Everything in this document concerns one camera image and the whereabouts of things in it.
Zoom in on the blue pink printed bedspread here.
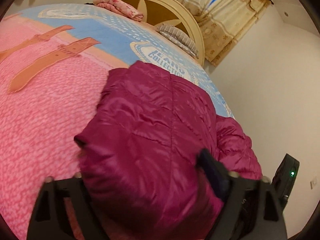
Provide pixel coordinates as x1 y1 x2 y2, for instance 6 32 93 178
1 4 232 239

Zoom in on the striped pillow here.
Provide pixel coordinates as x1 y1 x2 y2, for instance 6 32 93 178
156 24 199 59

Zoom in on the magenta puffer down jacket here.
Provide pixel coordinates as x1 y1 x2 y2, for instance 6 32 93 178
74 61 263 239

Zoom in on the beige curtain by headboard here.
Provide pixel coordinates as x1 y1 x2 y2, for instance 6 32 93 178
177 0 271 66

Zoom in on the folded pink floral blanket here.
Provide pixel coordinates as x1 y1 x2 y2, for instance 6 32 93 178
93 0 144 22

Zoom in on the cream wooden headboard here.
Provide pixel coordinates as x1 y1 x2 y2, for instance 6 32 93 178
122 0 204 65

